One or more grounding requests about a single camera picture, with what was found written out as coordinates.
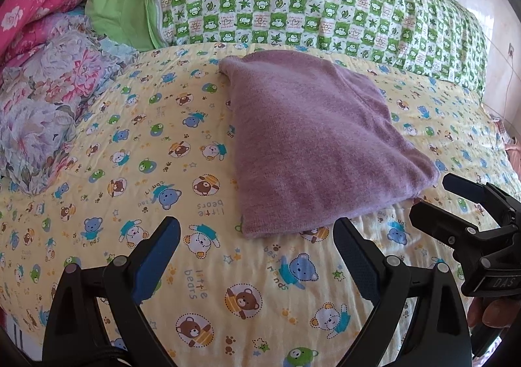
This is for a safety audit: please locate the pale floral quilt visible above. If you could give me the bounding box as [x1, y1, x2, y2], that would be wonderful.
[0, 11, 139, 194]

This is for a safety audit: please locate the person's right hand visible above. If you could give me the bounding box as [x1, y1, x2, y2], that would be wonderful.
[467, 296, 510, 329]

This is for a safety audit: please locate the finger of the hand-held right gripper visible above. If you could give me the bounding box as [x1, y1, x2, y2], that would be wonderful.
[409, 200, 489, 261]
[443, 173, 514, 216]

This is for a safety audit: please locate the pink floral quilt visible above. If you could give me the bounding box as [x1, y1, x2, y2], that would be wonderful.
[0, 0, 100, 62]

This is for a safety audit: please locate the yellow bear-print blanket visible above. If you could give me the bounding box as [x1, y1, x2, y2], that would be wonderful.
[0, 42, 521, 367]

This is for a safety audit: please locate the pink cloth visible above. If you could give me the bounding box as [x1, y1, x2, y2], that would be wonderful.
[488, 112, 521, 178]

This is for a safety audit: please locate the white wall cable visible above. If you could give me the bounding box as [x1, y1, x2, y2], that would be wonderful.
[497, 45, 518, 125]

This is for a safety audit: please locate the purple knit sweater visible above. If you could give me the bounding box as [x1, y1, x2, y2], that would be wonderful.
[219, 50, 441, 239]

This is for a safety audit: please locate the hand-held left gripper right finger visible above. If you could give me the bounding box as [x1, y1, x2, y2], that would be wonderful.
[333, 217, 473, 367]

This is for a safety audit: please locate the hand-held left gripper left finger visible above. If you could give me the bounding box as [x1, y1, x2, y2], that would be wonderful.
[42, 216, 182, 367]

